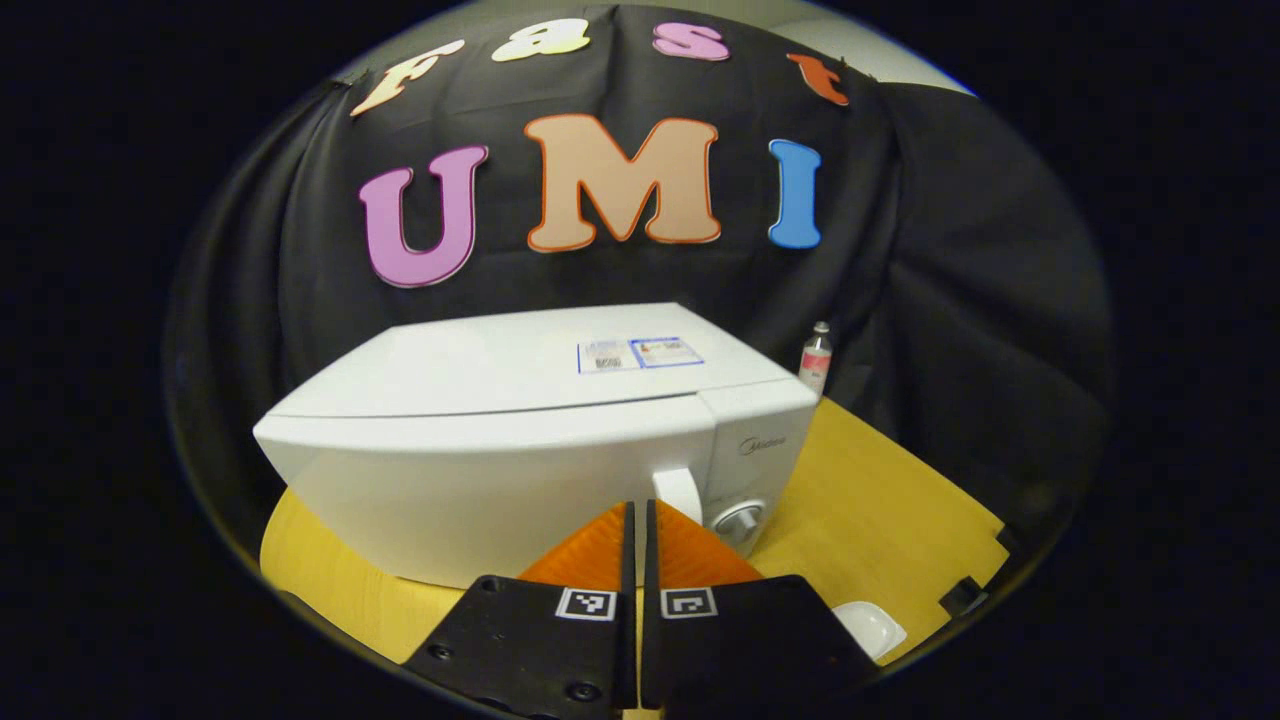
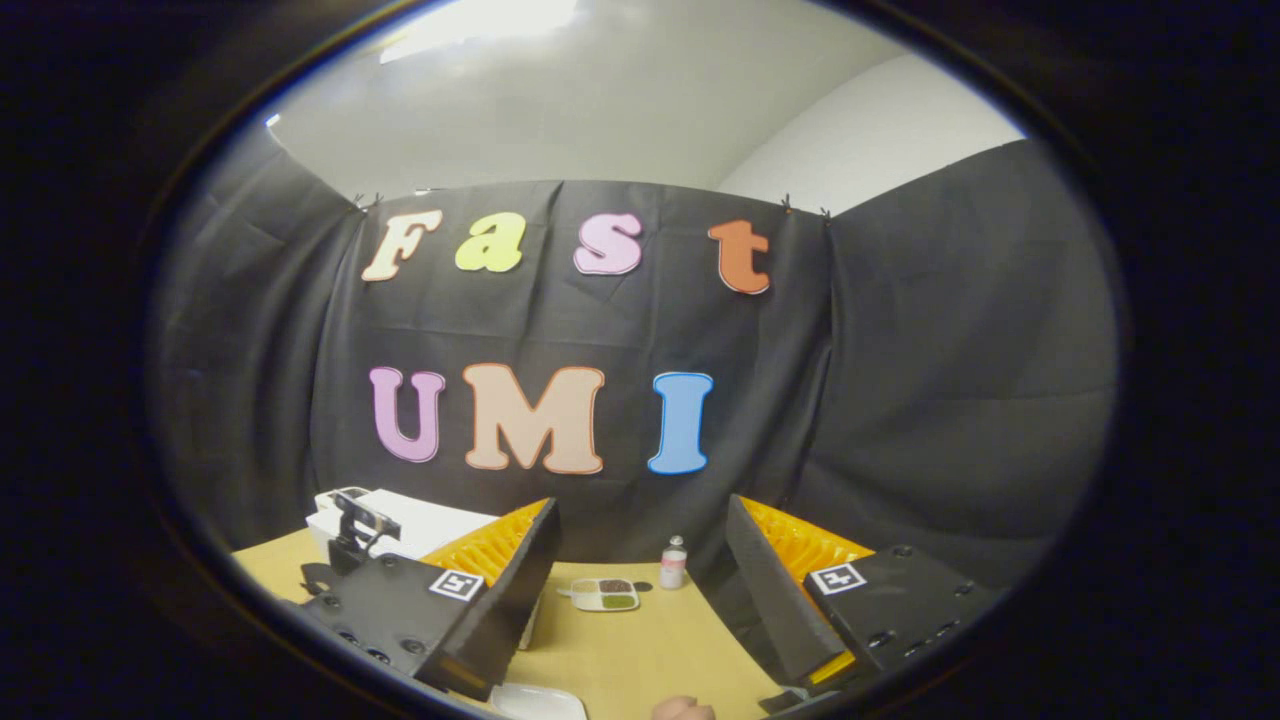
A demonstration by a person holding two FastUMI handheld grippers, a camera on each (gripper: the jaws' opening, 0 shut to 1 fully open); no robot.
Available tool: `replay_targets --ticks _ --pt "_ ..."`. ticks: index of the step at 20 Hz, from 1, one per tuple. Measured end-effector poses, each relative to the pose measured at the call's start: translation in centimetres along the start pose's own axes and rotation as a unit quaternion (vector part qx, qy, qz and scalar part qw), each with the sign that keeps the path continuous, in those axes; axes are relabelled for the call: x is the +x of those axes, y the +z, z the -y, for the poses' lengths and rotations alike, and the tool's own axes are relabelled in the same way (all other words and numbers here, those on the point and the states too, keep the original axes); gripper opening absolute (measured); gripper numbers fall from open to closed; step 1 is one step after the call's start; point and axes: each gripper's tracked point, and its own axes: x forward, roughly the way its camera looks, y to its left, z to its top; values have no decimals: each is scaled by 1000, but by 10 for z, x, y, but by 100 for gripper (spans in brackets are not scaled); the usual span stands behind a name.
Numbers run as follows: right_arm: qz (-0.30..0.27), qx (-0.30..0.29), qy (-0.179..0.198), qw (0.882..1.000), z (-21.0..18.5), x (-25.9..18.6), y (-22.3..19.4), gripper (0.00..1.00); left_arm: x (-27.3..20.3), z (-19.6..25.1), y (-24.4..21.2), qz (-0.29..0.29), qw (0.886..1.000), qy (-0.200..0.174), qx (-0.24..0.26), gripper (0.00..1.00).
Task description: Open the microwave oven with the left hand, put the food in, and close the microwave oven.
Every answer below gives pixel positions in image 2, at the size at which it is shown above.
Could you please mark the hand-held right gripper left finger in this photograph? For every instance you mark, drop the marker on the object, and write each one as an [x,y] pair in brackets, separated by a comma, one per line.
[520,600]

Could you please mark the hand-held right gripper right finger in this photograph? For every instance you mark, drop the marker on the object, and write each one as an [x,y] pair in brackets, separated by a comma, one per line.
[760,600]

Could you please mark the white microwave oven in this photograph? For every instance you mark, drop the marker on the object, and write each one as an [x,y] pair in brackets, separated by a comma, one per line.
[440,525]

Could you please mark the white sectioned dish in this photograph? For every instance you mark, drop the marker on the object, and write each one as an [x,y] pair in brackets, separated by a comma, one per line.
[605,595]

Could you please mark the small red label bottle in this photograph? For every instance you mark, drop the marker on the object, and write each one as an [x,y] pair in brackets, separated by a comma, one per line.
[674,565]

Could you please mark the white square plate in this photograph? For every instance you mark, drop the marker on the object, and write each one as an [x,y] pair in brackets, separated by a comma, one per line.
[540,703]

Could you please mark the black backdrop cloth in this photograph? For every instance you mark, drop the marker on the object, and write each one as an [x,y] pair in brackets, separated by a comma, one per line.
[950,400]

